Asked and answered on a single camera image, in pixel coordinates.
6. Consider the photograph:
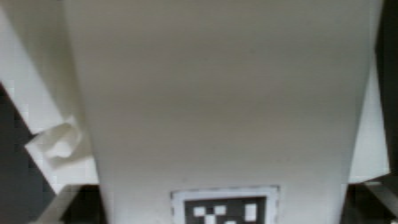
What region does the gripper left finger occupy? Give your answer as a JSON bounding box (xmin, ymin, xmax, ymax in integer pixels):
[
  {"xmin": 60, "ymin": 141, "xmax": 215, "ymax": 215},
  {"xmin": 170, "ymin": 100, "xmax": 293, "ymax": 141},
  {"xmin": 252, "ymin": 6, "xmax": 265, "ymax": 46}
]
[{"xmin": 35, "ymin": 185, "xmax": 106, "ymax": 224}]

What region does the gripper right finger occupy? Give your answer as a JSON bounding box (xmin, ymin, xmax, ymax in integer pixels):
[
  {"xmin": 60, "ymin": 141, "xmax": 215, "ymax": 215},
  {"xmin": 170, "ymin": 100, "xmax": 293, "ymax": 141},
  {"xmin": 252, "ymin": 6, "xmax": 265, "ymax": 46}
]
[{"xmin": 341, "ymin": 176, "xmax": 398, "ymax": 224}]

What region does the white cabinet door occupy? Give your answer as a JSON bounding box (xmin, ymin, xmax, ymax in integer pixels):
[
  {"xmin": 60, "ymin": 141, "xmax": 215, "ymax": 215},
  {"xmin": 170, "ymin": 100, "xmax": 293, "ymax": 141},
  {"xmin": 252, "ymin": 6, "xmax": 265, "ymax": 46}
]
[{"xmin": 0, "ymin": 0, "xmax": 98, "ymax": 191}]

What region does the small white box part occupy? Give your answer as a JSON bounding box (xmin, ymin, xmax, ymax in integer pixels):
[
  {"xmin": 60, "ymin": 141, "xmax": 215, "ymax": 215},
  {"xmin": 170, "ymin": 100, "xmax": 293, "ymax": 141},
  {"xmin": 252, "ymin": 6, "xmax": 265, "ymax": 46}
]
[{"xmin": 64, "ymin": 0, "xmax": 382, "ymax": 224}]

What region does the white cabinet body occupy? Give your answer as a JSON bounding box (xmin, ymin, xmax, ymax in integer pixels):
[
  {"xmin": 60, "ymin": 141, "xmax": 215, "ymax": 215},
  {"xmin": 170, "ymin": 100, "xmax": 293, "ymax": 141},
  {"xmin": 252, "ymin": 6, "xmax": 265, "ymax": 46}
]
[{"xmin": 348, "ymin": 67, "xmax": 391, "ymax": 184}]

